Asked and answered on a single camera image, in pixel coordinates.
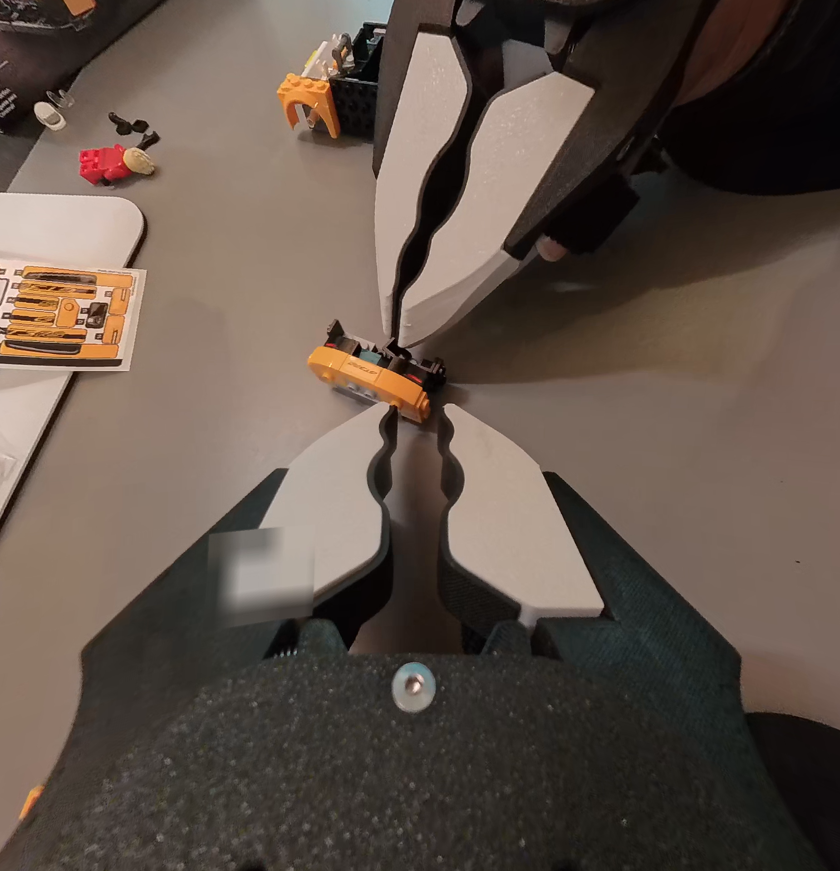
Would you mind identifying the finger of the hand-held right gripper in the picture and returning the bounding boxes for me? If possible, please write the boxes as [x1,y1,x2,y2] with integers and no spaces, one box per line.
[399,70,598,348]
[373,30,474,341]

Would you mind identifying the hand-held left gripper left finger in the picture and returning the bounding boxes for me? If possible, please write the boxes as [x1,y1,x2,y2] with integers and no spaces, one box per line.
[260,401,399,651]

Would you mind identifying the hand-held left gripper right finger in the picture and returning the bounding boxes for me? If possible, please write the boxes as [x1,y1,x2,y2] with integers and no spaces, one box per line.
[437,403,606,654]

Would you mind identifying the orange and black lego assembly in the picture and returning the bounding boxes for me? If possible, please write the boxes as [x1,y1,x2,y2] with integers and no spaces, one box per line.
[306,318,449,424]

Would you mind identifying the lego set box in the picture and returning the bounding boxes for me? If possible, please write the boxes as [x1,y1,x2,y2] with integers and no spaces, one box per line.
[0,0,165,133]

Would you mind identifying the red lego minifigure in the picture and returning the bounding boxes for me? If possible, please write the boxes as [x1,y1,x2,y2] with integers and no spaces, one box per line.
[78,144,155,186]

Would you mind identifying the lego sticker sheet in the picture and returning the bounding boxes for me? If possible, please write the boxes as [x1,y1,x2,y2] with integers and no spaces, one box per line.
[0,262,148,373]

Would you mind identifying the small white round lego piece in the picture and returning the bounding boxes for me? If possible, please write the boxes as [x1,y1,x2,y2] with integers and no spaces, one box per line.
[34,88,77,130]

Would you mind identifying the black minifigure parts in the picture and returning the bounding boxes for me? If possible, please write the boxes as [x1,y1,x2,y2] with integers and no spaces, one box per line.
[108,111,161,148]

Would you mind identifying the black tape strip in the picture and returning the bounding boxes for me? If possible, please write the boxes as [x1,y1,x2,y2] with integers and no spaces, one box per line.
[0,126,53,193]

